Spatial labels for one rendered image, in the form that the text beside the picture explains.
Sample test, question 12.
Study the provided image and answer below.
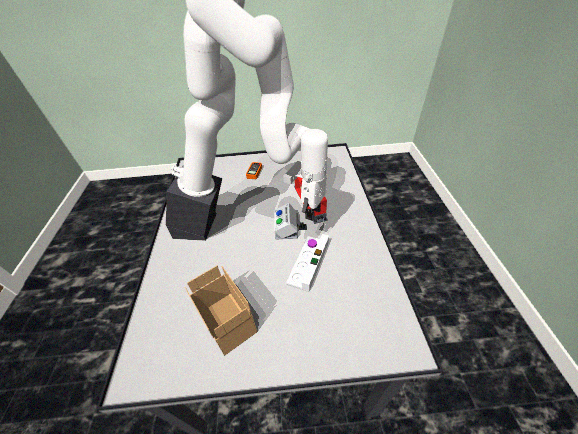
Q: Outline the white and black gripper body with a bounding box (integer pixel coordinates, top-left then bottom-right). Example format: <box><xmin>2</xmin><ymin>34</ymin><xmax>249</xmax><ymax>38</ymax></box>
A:
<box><xmin>301</xmin><ymin>176</ymin><xmax>327</xmax><ymax>209</ymax></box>

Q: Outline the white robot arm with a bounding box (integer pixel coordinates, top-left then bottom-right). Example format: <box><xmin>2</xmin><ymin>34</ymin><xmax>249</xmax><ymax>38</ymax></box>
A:
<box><xmin>171</xmin><ymin>0</ymin><xmax>328</xmax><ymax>197</ymax></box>

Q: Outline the orange digital multimeter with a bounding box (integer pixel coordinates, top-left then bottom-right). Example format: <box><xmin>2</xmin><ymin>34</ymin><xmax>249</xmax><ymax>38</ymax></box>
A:
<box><xmin>246</xmin><ymin>162</ymin><xmax>262</xmax><ymax>179</ymax></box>

